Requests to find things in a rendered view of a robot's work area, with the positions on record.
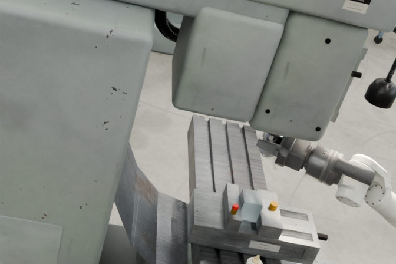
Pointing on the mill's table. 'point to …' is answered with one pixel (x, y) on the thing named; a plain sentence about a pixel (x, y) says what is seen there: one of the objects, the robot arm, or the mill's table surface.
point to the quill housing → (307, 76)
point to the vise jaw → (269, 217)
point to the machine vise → (249, 228)
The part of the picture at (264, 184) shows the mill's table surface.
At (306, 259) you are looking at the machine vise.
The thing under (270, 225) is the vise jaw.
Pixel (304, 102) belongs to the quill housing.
